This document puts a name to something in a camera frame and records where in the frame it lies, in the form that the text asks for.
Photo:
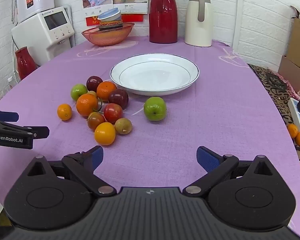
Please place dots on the red vase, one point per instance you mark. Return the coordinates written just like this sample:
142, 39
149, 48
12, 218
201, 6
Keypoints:
25, 62

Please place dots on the small green apple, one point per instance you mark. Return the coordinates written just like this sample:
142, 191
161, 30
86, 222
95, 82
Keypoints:
78, 92

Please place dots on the white thermos jug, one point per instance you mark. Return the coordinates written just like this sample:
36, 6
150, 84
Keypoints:
197, 30

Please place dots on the dark flat box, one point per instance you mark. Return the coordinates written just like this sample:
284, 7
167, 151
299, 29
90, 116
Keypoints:
110, 26

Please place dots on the large green apple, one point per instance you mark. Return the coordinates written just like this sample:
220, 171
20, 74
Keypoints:
155, 108

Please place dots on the white plate with blue rim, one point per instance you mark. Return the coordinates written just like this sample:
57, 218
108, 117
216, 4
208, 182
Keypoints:
155, 75

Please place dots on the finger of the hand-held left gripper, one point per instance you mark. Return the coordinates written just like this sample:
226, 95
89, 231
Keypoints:
40, 132
6, 116

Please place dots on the white dispenser with screen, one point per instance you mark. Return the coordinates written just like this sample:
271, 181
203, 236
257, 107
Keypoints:
47, 37

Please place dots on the red and green apple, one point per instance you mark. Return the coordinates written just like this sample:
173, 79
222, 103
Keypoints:
95, 121

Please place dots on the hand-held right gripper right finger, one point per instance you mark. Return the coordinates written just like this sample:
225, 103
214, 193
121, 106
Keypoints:
207, 157

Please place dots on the yellow orange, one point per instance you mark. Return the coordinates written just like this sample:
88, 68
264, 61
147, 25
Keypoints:
105, 133

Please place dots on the purple tablecloth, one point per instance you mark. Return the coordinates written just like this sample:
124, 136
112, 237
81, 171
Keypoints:
215, 117

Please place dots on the red paper sign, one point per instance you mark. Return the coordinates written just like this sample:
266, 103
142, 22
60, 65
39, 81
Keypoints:
92, 20

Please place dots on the low cardboard box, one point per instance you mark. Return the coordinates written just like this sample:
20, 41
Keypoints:
290, 72

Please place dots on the red thermos jug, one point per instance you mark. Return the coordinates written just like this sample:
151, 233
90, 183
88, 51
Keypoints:
163, 17

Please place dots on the bowl with blue lid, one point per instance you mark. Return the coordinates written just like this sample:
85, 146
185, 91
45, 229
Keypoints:
110, 14

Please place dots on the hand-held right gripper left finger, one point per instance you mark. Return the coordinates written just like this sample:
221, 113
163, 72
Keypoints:
97, 155

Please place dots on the dark red plum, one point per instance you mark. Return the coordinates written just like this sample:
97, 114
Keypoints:
93, 82
118, 98

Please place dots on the small yellow-green fruit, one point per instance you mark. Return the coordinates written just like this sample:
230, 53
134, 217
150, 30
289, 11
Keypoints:
92, 93

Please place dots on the orange glass bowl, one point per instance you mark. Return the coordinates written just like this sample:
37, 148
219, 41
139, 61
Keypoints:
107, 37

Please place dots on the small brown-green fruit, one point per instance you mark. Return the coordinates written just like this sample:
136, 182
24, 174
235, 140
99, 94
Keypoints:
123, 126

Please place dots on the brown patterned cloth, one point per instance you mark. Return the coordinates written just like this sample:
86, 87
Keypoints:
272, 85

